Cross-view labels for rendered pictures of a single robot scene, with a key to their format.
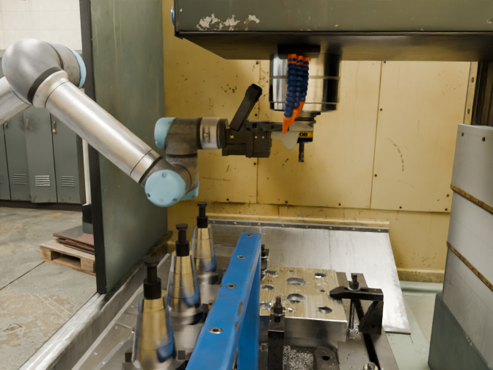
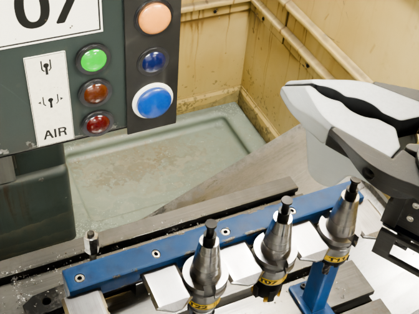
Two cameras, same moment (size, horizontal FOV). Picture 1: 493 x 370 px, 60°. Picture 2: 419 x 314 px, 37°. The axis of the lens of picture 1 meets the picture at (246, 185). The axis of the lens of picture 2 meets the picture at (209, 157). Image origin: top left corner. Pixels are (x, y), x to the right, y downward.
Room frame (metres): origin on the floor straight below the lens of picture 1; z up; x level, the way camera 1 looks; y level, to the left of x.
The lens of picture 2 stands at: (0.90, 0.48, 1.93)
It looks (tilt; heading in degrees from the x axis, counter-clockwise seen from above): 44 degrees down; 235
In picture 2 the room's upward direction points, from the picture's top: 6 degrees clockwise
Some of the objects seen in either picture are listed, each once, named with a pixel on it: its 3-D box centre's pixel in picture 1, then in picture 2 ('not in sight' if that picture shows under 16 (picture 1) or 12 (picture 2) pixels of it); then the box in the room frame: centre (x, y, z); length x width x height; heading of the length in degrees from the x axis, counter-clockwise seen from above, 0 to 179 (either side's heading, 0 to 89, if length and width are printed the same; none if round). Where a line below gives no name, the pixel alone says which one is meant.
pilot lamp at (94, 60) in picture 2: not in sight; (93, 59); (0.75, 0.11, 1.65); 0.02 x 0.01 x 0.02; 174
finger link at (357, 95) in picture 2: not in sight; (348, 124); (0.63, 0.26, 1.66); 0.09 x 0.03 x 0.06; 113
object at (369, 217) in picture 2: not in sight; (368, 221); (0.32, 0.10, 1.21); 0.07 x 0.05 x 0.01; 84
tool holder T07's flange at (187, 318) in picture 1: (183, 312); (274, 253); (0.49, 0.08, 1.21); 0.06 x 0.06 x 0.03
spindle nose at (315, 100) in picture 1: (304, 84); not in sight; (0.98, -0.13, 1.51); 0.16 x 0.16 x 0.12
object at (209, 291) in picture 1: (194, 293); (240, 265); (0.54, 0.07, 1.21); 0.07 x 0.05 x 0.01; 84
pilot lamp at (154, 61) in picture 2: not in sight; (153, 61); (0.71, 0.11, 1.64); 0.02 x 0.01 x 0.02; 174
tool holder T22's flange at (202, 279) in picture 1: (202, 276); (204, 276); (0.60, 0.06, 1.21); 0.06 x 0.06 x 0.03
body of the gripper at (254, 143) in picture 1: (246, 136); not in sight; (0.99, 0.00, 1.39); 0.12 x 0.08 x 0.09; 83
